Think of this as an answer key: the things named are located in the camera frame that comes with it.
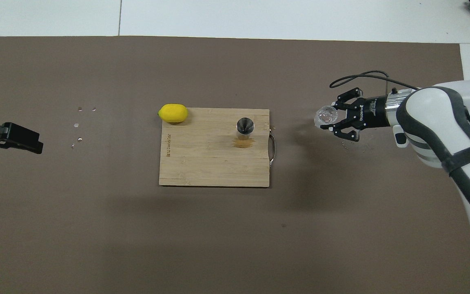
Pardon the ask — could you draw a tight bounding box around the yellow lemon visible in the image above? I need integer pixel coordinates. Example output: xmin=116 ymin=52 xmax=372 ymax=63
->
xmin=158 ymin=104 xmax=188 ymax=124

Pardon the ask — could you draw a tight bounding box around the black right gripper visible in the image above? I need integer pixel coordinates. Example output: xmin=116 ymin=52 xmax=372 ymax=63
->
xmin=321 ymin=87 xmax=388 ymax=143

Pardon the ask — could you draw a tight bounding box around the brown table mat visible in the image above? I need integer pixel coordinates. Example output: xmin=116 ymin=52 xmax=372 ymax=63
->
xmin=0 ymin=36 xmax=470 ymax=294

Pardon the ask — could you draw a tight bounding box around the clear glass cup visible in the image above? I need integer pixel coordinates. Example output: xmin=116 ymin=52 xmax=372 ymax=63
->
xmin=314 ymin=105 xmax=339 ymax=127

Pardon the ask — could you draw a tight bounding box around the steel jigger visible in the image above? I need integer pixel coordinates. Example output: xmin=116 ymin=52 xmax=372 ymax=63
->
xmin=235 ymin=117 xmax=255 ymax=141

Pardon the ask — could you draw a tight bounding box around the wooden cutting board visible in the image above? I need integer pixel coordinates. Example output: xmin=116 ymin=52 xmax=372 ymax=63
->
xmin=159 ymin=108 xmax=277 ymax=188

